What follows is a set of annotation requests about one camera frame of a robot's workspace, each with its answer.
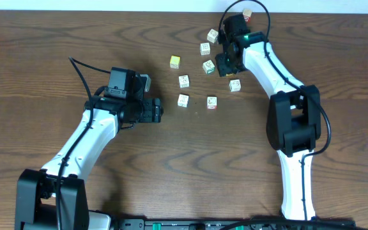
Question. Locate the white block red side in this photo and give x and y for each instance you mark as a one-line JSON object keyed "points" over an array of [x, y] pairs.
{"points": [[211, 102]]}

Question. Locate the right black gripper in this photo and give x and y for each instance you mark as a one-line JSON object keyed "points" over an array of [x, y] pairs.
{"points": [[222, 68]]}

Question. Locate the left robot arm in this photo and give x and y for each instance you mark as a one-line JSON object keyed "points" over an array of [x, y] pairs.
{"points": [[54, 197]]}

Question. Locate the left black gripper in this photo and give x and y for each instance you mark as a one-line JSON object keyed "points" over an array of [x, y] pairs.
{"points": [[154, 114]]}

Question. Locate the red block at table edge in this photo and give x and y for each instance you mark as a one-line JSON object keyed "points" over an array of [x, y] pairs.
{"points": [[247, 13]]}

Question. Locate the white block green side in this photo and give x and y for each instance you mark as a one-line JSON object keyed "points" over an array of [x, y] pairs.
{"points": [[208, 67]]}

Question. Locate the white block top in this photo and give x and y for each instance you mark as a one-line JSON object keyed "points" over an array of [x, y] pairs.
{"points": [[212, 36]]}

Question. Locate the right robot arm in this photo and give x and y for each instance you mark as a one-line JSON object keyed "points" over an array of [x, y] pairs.
{"points": [[293, 122]]}

